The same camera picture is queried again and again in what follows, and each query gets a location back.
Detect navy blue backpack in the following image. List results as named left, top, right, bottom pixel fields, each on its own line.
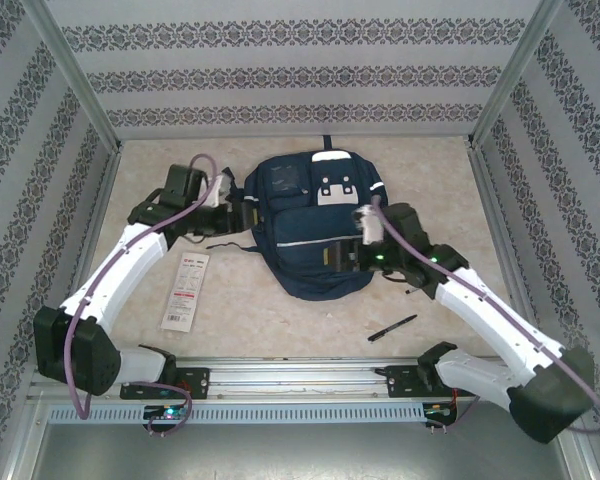
left=207, top=134, right=389, bottom=301

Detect white packaged school supplies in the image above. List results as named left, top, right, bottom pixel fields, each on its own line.
left=159, top=251, right=211, bottom=332

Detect grey metal sheet panel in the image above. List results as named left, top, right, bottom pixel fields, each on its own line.
left=29, top=424, right=576, bottom=480

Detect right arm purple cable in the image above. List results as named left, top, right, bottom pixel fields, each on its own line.
left=372, top=194, right=600, bottom=434

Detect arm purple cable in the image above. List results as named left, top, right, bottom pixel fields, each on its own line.
left=372, top=194, right=600, bottom=434
left=64, top=153, right=221, bottom=421

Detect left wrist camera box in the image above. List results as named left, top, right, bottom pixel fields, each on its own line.
left=207, top=172, right=235, bottom=209

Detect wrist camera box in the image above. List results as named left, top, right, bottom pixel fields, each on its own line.
left=207, top=172, right=235, bottom=209
left=353, top=204, right=387, bottom=246

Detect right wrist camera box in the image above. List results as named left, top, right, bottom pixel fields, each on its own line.
left=353, top=204, right=387, bottom=246

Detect aluminium side rail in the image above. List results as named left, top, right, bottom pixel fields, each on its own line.
left=49, top=149, right=124, bottom=364
left=467, top=144, right=549, bottom=359

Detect aluminium mounting rail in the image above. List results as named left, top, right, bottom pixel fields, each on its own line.
left=27, top=355, right=569, bottom=404

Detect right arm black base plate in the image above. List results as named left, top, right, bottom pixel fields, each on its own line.
left=374, top=364, right=481, bottom=400

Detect slotted grey cable tray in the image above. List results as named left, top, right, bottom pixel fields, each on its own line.
left=47, top=402, right=461, bottom=426

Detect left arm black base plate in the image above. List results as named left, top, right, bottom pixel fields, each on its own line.
left=119, top=367, right=211, bottom=401

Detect aluminium frame post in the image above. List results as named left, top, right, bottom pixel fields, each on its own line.
left=19, top=0, right=124, bottom=154
left=467, top=0, right=566, bottom=151

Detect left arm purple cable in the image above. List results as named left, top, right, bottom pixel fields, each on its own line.
left=64, top=153, right=221, bottom=421

